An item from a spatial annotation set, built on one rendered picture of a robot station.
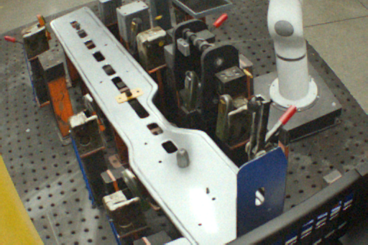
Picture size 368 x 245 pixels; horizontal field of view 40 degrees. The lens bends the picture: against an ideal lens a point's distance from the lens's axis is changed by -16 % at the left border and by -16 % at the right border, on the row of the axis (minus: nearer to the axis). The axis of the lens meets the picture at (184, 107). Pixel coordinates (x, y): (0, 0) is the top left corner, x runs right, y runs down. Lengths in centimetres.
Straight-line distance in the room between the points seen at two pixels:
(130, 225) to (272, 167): 50
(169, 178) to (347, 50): 251
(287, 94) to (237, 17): 77
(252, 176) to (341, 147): 97
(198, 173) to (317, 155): 59
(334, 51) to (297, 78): 183
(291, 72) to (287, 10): 28
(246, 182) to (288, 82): 98
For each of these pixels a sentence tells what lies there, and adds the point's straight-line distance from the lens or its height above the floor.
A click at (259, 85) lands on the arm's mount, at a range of 211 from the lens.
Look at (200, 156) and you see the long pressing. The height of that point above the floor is 100.
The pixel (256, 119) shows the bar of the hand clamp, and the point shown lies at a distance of 137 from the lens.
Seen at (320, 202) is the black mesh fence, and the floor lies 155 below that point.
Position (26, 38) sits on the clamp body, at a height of 105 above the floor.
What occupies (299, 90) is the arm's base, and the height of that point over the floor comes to 83.
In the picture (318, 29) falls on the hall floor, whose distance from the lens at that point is 399.
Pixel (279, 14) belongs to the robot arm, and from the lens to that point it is 174.
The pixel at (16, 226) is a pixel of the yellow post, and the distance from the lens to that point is 29.
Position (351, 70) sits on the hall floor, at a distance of 360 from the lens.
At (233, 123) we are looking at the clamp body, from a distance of 155.
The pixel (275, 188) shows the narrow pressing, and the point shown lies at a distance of 110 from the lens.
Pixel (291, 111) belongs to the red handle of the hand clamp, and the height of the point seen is 114.
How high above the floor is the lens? 203
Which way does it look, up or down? 38 degrees down
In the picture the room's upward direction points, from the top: 7 degrees counter-clockwise
